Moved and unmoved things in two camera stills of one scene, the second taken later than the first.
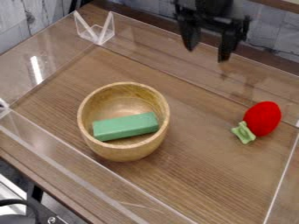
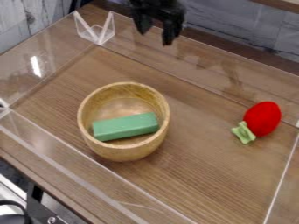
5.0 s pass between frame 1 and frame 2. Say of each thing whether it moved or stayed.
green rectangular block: stayed
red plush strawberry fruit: stayed
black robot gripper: moved
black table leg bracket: stayed
